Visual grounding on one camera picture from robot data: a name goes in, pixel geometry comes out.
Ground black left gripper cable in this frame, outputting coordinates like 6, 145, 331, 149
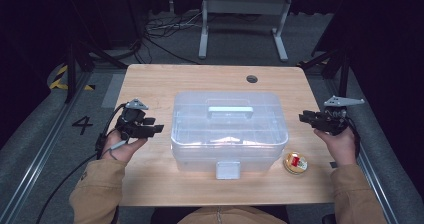
35, 103, 129, 224

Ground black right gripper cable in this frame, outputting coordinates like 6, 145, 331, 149
346, 117, 362, 159

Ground aluminium floor rail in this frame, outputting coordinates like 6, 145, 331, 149
324, 78, 401, 224
0, 72, 93, 224

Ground clear plastic storage box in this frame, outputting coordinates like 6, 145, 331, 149
170, 90, 290, 181

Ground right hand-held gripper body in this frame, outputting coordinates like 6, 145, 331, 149
314, 95, 366, 137

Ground person's left hand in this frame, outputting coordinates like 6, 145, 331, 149
101, 129, 149, 164

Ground person's right hand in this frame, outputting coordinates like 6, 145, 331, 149
313, 127, 358, 168

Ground thin grey cable plug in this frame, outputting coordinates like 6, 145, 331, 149
108, 139, 130, 161

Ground black metal stand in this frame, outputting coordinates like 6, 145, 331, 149
64, 40, 129, 104
296, 47, 351, 98

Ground small round gold tin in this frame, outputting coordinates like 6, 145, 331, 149
283, 151, 309, 176

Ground person's torso tan jacket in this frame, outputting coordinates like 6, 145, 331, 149
176, 206, 288, 224

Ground white metal table frame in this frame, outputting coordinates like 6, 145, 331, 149
198, 0, 294, 62

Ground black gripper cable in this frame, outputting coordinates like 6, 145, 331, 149
35, 103, 129, 224
346, 117, 362, 159

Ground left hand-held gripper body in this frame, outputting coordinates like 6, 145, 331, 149
114, 98, 158, 142

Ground black floor cables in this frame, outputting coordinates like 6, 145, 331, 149
143, 10, 204, 65

